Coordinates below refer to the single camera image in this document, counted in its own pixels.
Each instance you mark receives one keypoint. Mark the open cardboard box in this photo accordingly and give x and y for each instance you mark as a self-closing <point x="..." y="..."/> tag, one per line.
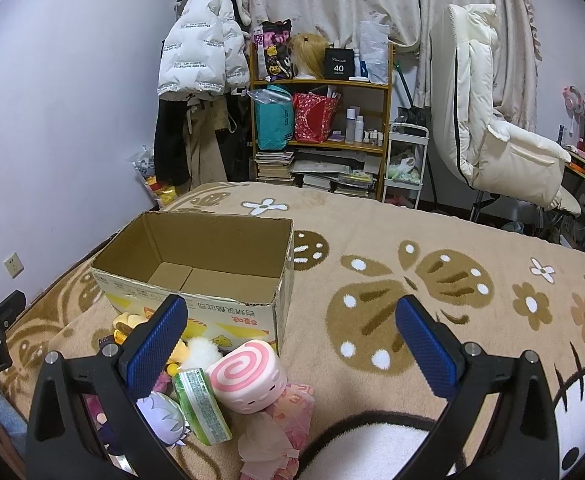
<point x="234" y="272"/>

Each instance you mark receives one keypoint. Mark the yellow bear plush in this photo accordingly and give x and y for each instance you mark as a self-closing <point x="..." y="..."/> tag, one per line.
<point x="126" y="322"/>

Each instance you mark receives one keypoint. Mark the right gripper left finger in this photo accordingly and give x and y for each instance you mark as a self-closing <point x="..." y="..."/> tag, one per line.
<point x="62" y="442"/>

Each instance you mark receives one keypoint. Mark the green tissue pack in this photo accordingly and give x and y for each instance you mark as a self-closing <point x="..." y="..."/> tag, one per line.
<point x="200" y="407"/>

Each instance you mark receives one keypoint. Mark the upper wall socket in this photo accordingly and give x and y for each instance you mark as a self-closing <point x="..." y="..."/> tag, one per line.
<point x="13" y="265"/>

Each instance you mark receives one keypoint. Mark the red bag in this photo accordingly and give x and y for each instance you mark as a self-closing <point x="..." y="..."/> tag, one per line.
<point x="314" y="116"/>

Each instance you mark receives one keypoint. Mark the purple black character bag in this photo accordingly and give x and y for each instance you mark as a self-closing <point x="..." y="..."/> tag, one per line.
<point x="271" y="40"/>

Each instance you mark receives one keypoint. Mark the teal bag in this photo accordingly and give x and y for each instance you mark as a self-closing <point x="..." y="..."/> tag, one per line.
<point x="274" y="117"/>

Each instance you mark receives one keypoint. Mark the pink desk fan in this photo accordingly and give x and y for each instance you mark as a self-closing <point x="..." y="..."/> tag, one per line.
<point x="575" y="108"/>

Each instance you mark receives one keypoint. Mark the white plastic bag on shelf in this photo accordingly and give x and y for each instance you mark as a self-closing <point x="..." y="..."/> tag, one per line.
<point x="374" y="50"/>

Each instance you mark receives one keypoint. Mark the white puffer jacket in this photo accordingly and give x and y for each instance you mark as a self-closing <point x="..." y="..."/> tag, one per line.
<point x="203" y="57"/>

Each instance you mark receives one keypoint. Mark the black box numbered 40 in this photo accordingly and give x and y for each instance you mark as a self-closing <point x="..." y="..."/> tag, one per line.
<point x="339" y="64"/>

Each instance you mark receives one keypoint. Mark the stack of books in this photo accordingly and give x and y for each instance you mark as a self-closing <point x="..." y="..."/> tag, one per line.
<point x="274" y="167"/>

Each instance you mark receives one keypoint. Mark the cream long down coat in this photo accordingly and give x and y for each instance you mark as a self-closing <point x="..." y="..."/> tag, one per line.
<point x="477" y="144"/>

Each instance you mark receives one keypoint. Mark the blonde wig head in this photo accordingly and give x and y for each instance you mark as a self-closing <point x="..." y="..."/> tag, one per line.
<point x="308" y="55"/>

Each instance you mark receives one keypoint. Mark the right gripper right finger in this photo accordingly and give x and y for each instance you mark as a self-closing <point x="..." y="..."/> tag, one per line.
<point x="521" y="439"/>

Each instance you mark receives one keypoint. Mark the white rolling cart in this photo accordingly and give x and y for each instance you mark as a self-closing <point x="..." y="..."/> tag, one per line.
<point x="405" y="165"/>

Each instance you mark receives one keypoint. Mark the beige trench coat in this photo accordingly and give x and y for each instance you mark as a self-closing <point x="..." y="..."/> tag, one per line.
<point x="204" y="157"/>

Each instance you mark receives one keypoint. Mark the purple haired doll plush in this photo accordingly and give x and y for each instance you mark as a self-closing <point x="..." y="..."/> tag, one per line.
<point x="164" y="417"/>

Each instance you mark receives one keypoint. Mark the wooden shelf unit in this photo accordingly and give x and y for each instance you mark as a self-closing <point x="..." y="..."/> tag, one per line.
<point x="338" y="114"/>

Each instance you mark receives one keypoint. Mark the beige curtain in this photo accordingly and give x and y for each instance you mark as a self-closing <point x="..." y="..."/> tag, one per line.
<point x="516" y="61"/>

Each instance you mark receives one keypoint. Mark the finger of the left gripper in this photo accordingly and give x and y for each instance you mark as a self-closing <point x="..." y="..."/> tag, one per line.
<point x="10" y="309"/>

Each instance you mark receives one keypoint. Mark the bag of toys on floor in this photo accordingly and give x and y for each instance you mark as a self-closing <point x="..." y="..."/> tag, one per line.
<point x="144" y="164"/>

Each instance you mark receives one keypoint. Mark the pink swirl roll plush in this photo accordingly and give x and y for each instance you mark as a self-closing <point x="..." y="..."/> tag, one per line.
<point x="249" y="379"/>

